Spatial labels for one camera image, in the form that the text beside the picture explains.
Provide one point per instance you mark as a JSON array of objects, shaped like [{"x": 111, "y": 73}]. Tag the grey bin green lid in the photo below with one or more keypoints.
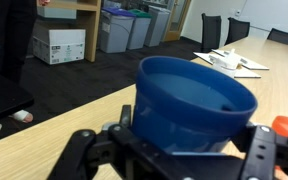
[{"x": 140, "y": 30}]

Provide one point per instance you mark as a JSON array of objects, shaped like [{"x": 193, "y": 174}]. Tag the grey storage box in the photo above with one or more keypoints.
[{"x": 55, "y": 12}]

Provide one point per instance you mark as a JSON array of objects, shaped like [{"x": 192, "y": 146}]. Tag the large orange plastic cup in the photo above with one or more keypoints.
[{"x": 285, "y": 123}]

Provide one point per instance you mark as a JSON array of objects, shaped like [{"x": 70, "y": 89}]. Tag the wooden door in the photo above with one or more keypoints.
[{"x": 177, "y": 20}]

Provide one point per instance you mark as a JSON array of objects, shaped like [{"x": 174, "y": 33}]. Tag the white wall socket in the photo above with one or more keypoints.
[{"x": 238, "y": 12}]

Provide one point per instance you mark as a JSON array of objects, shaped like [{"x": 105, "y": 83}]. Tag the person in black trousers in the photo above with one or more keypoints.
[{"x": 14, "y": 33}]

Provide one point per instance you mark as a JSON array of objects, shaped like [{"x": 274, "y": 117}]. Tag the wooden shelf unit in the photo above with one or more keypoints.
[{"x": 92, "y": 33}]

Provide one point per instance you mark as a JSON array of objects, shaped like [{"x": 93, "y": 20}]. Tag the black side table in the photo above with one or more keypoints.
[{"x": 0, "y": 96}]

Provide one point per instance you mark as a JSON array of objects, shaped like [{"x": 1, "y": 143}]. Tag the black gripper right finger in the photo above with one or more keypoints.
[{"x": 264, "y": 153}]

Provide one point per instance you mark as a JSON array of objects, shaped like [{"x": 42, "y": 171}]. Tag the person's bare hand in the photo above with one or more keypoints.
[{"x": 44, "y": 1}]

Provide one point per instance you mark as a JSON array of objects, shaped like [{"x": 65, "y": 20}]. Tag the black office chair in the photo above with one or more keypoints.
[
  {"x": 237, "y": 30},
  {"x": 211, "y": 31},
  {"x": 284, "y": 36}
]

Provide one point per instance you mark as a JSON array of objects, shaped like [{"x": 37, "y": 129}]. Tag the blue plastic cup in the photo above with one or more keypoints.
[{"x": 170, "y": 123}]

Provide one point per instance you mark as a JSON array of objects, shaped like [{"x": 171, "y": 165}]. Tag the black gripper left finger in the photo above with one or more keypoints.
[{"x": 75, "y": 153}]

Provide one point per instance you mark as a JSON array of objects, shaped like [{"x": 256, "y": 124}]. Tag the white cardboard box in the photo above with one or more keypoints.
[{"x": 59, "y": 45}]

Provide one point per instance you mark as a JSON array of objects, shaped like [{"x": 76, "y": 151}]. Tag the white flat sheet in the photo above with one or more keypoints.
[
  {"x": 255, "y": 65},
  {"x": 250, "y": 75}
]

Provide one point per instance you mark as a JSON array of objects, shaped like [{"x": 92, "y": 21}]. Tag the grey bin blue lid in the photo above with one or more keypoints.
[{"x": 115, "y": 31}]

